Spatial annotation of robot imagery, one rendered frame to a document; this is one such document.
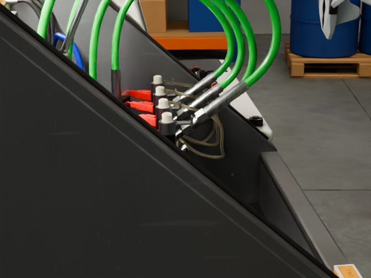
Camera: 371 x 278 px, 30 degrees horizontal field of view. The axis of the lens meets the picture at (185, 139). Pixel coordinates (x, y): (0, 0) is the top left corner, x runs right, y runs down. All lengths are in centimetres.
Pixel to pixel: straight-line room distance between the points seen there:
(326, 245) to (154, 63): 53
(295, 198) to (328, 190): 241
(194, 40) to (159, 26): 39
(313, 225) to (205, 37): 522
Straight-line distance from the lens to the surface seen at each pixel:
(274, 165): 142
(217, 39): 631
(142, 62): 141
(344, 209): 349
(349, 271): 104
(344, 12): 124
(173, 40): 632
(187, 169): 77
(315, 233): 116
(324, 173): 390
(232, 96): 111
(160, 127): 111
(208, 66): 208
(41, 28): 107
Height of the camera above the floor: 148
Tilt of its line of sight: 20 degrees down
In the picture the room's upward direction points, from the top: 1 degrees counter-clockwise
